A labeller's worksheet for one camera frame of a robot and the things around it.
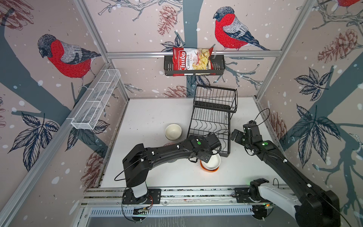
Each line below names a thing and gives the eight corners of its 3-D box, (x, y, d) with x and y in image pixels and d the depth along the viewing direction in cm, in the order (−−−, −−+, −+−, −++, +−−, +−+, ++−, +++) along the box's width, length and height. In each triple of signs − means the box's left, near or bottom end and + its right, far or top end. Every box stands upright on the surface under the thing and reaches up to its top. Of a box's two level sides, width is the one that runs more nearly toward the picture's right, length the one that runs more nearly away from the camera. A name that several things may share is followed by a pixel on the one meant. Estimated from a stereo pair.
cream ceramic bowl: (164, 134, 99) (162, 130, 94) (174, 126, 104) (174, 121, 99) (173, 143, 94) (172, 139, 89) (183, 134, 99) (183, 129, 94)
